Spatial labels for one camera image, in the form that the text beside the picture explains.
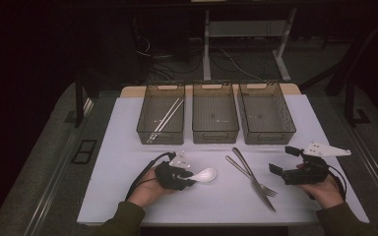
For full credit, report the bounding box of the metal fork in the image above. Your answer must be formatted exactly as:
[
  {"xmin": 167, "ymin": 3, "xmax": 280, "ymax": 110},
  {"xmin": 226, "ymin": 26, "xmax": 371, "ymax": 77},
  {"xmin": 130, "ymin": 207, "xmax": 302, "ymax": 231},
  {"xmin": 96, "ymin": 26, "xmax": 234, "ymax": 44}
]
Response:
[{"xmin": 224, "ymin": 154, "xmax": 279, "ymax": 198}]

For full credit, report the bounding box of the metal table knife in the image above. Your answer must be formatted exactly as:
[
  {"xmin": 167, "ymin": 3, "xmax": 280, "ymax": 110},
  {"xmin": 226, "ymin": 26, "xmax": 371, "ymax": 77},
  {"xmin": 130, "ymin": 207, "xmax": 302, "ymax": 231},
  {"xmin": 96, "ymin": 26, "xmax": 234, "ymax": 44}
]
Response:
[{"xmin": 231, "ymin": 147, "xmax": 277, "ymax": 212}]

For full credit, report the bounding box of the person's left hand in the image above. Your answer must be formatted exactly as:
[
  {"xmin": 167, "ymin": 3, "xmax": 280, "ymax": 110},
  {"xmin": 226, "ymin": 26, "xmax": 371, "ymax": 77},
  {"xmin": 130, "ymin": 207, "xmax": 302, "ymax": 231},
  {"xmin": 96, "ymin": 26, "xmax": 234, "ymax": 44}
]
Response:
[{"xmin": 126, "ymin": 168, "xmax": 176, "ymax": 208}]

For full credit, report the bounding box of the smoky clear plastic bin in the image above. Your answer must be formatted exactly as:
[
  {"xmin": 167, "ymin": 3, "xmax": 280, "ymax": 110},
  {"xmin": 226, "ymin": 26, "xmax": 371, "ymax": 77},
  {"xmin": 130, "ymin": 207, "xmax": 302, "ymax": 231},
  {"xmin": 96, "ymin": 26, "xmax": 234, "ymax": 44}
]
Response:
[
  {"xmin": 191, "ymin": 82, "xmax": 240, "ymax": 145},
  {"xmin": 237, "ymin": 81, "xmax": 297, "ymax": 146},
  {"xmin": 136, "ymin": 82, "xmax": 186, "ymax": 146}
]

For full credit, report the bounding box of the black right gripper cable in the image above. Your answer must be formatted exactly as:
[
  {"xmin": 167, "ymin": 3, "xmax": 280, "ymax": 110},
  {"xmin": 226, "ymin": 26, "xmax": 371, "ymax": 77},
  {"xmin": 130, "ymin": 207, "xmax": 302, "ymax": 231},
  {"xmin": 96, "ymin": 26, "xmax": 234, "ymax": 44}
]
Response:
[{"xmin": 328, "ymin": 165, "xmax": 347, "ymax": 202}]

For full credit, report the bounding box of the white table mat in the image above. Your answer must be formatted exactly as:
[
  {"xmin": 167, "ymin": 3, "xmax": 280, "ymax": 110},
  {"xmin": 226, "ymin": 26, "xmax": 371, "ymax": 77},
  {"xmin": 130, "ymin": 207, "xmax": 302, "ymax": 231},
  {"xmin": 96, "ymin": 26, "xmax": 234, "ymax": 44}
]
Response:
[{"xmin": 77, "ymin": 93, "xmax": 370, "ymax": 225}]

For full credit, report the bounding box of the white floor cable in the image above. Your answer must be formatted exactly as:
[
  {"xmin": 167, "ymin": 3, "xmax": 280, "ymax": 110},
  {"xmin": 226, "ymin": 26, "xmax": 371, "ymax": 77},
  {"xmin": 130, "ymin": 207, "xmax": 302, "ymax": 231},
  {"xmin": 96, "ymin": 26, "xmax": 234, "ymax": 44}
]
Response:
[{"xmin": 220, "ymin": 48, "xmax": 268, "ymax": 83}]

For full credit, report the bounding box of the bundle of black floor cables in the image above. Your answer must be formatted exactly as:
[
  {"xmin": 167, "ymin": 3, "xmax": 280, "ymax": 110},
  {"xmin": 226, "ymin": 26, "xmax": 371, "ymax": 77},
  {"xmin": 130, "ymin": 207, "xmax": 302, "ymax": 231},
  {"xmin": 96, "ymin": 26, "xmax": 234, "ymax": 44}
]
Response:
[{"xmin": 132, "ymin": 16, "xmax": 206, "ymax": 83}]

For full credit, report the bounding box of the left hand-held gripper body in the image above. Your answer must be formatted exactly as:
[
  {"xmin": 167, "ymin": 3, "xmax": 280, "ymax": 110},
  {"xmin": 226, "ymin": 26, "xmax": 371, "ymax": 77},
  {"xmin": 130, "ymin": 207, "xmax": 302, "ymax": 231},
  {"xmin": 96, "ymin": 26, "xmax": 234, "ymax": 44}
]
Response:
[{"xmin": 155, "ymin": 150, "xmax": 196, "ymax": 191}]

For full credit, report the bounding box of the white ceramic spoon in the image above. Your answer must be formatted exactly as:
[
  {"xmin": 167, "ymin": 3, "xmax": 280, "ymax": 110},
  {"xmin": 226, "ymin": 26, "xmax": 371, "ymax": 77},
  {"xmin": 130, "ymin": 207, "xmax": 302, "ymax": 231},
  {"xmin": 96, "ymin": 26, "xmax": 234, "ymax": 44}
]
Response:
[{"xmin": 176, "ymin": 167, "xmax": 218, "ymax": 183}]

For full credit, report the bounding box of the person's right hand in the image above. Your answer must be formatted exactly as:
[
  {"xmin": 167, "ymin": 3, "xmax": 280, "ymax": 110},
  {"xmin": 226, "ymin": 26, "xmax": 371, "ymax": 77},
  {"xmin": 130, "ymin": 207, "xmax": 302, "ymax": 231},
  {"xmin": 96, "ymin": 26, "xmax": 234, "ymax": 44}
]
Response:
[{"xmin": 296, "ymin": 163, "xmax": 343, "ymax": 209}]

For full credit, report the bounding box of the pair of chopsticks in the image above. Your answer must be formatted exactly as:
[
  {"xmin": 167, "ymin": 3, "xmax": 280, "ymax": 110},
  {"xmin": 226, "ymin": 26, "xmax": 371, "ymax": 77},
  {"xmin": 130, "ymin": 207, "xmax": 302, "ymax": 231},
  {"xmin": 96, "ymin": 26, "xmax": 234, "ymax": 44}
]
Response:
[{"xmin": 150, "ymin": 99, "xmax": 185, "ymax": 144}]

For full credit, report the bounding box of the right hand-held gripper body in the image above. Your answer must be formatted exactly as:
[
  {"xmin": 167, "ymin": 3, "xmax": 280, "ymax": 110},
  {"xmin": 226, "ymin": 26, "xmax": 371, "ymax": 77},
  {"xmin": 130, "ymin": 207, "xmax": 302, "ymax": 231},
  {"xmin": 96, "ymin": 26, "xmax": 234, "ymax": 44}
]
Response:
[{"xmin": 281, "ymin": 141, "xmax": 352, "ymax": 186}]

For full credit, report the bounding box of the white metal stand frame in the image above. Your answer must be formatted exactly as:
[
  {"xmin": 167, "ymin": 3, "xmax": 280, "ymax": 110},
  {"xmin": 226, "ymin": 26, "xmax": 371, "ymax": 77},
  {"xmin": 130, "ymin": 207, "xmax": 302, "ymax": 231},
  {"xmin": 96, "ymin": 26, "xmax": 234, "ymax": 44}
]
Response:
[{"xmin": 202, "ymin": 8, "xmax": 298, "ymax": 83}]

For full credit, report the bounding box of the white chopstick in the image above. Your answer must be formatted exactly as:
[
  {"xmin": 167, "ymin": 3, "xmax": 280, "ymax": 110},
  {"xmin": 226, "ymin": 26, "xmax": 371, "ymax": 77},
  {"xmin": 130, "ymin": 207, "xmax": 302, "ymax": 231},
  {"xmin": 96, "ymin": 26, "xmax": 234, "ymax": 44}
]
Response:
[{"xmin": 147, "ymin": 97, "xmax": 181, "ymax": 144}]

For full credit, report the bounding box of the black metal stand with foot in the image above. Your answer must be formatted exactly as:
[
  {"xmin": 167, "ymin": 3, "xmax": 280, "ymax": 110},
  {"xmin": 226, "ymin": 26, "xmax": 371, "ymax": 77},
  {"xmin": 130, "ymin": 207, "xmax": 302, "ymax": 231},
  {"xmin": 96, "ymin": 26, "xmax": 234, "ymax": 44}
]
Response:
[{"xmin": 299, "ymin": 9, "xmax": 378, "ymax": 128}]

